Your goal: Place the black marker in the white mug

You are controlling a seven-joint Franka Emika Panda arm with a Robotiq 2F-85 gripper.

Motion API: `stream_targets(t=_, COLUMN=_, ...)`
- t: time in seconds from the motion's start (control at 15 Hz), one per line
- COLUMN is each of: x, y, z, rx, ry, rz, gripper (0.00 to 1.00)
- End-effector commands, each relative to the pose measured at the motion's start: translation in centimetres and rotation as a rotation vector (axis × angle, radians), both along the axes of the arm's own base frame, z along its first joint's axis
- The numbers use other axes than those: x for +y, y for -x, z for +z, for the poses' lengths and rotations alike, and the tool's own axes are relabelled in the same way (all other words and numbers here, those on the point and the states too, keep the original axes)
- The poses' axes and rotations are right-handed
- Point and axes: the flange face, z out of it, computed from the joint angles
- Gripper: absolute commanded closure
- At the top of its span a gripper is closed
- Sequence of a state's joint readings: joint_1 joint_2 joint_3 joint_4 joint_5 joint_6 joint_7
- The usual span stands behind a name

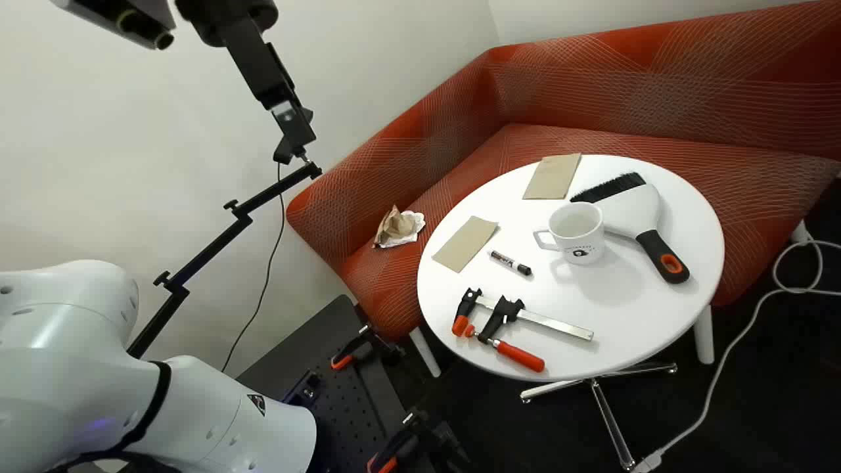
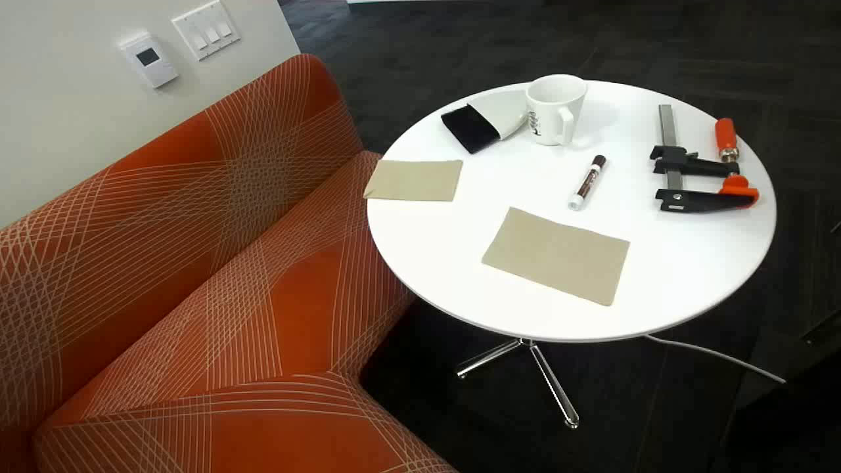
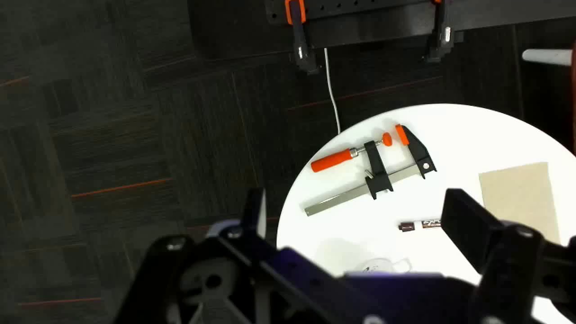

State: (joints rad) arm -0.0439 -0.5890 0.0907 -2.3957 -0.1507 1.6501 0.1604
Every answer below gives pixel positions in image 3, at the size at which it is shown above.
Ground white table leg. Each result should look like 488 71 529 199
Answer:
522 48 572 66

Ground black orange clamp on board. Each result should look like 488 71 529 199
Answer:
284 0 318 75

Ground white round table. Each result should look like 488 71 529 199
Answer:
277 104 576 282

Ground white cable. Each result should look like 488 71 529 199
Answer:
322 46 344 134

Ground tan cardboard square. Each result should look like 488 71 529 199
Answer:
479 161 560 242

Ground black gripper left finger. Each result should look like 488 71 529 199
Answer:
241 188 266 237

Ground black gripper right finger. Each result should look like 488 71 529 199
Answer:
441 188 504 271

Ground orange handled bar clamp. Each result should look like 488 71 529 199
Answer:
304 124 435 215

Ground black perforated mounting board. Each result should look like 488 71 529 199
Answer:
187 0 576 59

